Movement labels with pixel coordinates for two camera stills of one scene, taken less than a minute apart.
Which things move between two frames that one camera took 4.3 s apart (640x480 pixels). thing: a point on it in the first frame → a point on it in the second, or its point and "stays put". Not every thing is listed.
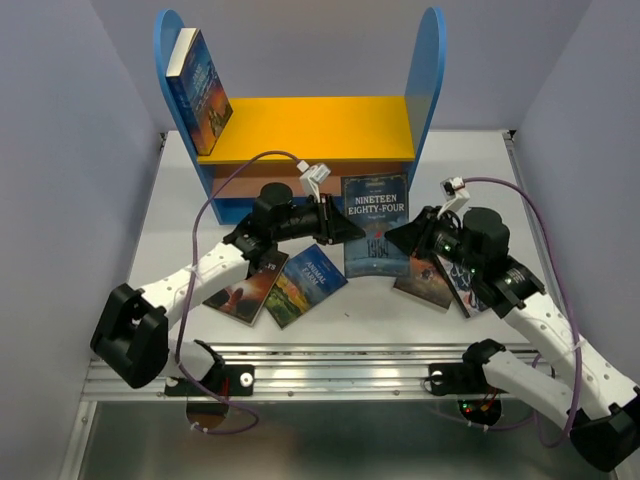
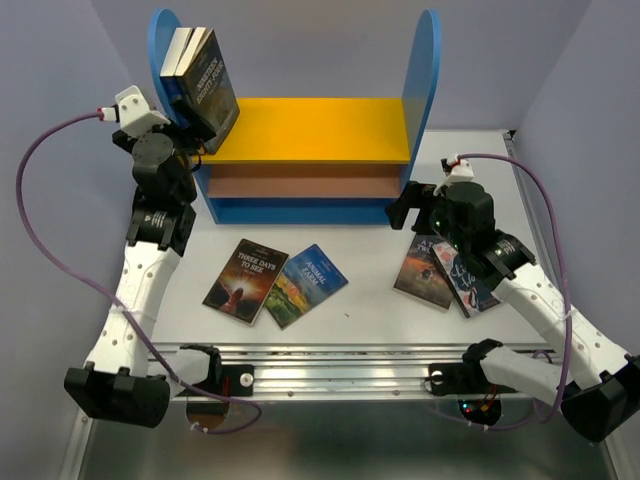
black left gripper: x=332 y=224 → x=197 y=129
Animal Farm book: x=307 y=278 stays put
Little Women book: x=463 y=285 stays put
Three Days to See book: x=244 y=303 stays put
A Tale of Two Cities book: x=425 y=282 stays put
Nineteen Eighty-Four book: x=378 y=203 → x=204 y=86
